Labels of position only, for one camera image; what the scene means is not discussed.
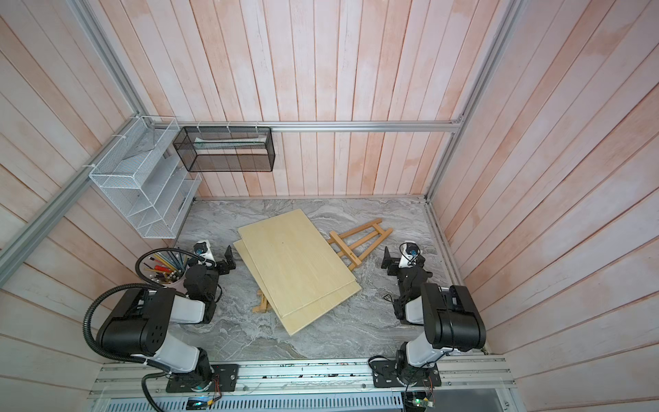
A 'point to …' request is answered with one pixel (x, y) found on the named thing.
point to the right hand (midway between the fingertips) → (400, 246)
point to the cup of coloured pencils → (164, 267)
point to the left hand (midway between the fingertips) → (218, 250)
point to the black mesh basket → (226, 148)
